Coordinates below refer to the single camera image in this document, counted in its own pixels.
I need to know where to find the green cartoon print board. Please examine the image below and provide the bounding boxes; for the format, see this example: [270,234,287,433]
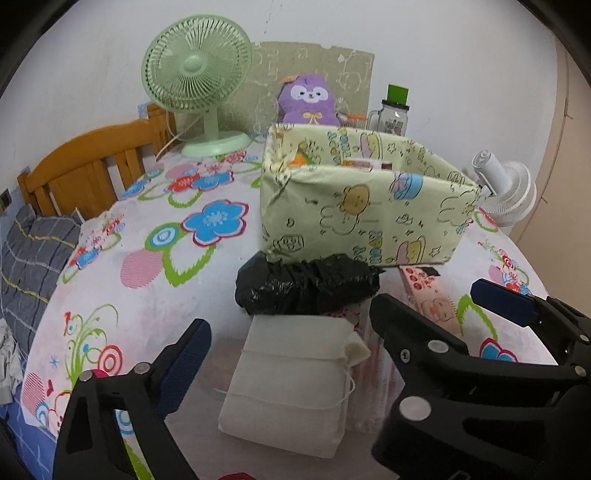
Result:
[252,41,375,127]

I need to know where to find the blue bedsheet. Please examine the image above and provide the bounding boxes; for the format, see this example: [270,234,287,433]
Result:
[0,399,58,480]

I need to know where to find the cartoon print storage box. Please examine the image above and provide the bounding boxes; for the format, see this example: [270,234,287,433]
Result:
[259,122,483,268]

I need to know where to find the purple plush toy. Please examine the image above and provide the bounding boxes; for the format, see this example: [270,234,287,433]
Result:
[277,74,341,126]

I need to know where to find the black plastic bag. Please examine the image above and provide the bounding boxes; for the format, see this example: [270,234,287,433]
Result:
[235,253,386,317]

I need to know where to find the glass jar with green lid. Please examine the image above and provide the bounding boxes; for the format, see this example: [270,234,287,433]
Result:
[367,84,411,137]

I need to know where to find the white cloth pouch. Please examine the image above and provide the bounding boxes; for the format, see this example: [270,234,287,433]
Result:
[217,315,372,459]

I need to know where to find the grey plaid pillow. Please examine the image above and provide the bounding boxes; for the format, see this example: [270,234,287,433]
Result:
[0,203,84,352]

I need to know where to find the orange tissue pack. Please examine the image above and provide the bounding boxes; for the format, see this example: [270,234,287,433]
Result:
[288,142,324,168]

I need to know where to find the crumpled white cloth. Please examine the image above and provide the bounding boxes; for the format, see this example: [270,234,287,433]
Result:
[0,323,24,407]

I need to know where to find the white fan cord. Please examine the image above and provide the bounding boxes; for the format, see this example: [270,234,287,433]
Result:
[157,128,186,158]

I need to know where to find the pink cartoon packet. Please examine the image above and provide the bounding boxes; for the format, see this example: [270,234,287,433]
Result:
[399,264,465,335]

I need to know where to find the white standing fan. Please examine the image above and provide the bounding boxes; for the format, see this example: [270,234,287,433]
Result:
[471,148,539,228]

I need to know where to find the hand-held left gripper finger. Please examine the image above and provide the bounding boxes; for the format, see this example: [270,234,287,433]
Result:
[53,318,213,480]

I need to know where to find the green desk fan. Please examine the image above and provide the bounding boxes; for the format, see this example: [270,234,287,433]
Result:
[141,14,254,158]

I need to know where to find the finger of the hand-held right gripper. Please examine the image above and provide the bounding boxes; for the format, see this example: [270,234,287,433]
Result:
[470,278,591,365]
[368,293,591,480]

